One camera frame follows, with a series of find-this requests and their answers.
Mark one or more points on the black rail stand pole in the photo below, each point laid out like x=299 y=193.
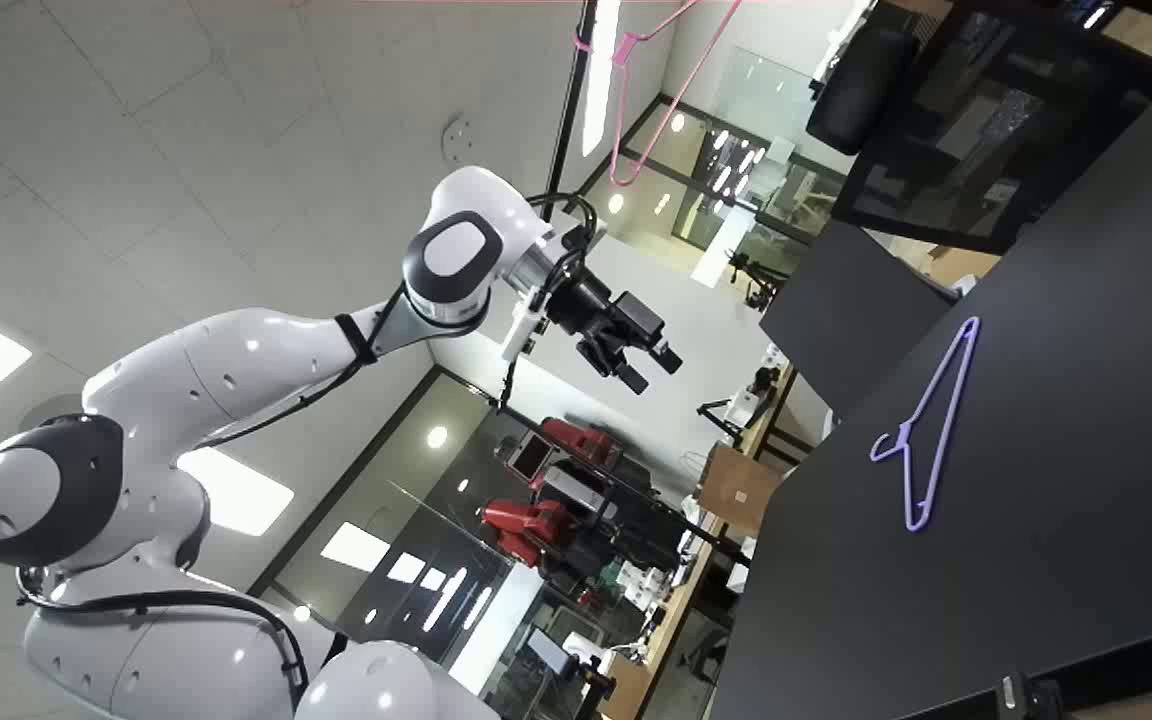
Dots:
x=575 y=101

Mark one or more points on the black upright panel board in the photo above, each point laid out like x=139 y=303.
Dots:
x=848 y=314

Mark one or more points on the purple clothes hanger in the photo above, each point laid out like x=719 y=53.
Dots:
x=923 y=437

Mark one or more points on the black office chair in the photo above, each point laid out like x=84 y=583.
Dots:
x=860 y=87

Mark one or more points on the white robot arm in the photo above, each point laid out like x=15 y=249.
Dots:
x=103 y=523

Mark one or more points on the red robot in background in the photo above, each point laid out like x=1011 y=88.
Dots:
x=581 y=489

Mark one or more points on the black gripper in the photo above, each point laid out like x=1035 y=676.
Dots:
x=606 y=324

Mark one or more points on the pink clothes hanger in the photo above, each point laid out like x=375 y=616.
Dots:
x=615 y=53

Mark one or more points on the cardboard box on desk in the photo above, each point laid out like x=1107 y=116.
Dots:
x=736 y=489

